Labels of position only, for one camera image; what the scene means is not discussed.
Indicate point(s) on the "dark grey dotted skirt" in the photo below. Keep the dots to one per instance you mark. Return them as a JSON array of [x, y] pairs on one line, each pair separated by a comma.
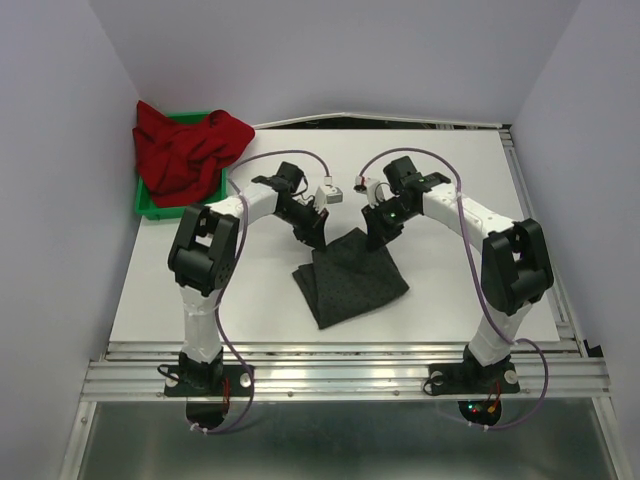
[[346, 280]]

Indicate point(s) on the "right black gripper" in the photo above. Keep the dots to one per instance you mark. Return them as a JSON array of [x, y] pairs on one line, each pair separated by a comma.
[[378, 233]]

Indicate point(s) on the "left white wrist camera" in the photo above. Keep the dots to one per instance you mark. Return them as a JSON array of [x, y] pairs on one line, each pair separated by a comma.
[[327, 195]]

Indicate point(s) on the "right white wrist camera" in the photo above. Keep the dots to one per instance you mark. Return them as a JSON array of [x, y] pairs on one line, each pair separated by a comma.
[[371, 188]]

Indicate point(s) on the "white back wall trim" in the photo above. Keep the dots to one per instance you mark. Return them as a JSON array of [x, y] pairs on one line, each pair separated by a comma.
[[368, 121]]

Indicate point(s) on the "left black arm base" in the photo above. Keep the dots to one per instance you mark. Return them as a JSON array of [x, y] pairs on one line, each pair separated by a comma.
[[232, 380]]

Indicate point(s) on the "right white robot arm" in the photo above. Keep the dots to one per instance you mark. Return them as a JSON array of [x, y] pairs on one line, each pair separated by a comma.
[[509, 260]]

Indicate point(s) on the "green plastic bin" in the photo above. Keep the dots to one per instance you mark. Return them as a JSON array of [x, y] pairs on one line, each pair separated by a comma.
[[144, 205]]

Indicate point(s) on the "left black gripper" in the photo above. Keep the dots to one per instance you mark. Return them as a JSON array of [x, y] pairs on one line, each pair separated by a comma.
[[312, 232]]

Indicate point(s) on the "aluminium rail frame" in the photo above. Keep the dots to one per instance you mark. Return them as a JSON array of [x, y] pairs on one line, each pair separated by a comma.
[[347, 402]]

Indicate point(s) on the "red skirt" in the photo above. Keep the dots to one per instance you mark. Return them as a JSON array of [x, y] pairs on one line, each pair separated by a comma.
[[179, 163]]

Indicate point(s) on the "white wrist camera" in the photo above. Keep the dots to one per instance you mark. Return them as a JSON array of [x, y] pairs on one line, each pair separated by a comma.
[[327, 195], [371, 188]]

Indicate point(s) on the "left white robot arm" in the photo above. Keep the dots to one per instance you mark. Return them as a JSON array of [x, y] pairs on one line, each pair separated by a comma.
[[208, 241]]

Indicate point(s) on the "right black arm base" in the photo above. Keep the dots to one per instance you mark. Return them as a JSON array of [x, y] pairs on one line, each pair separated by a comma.
[[470, 380]]

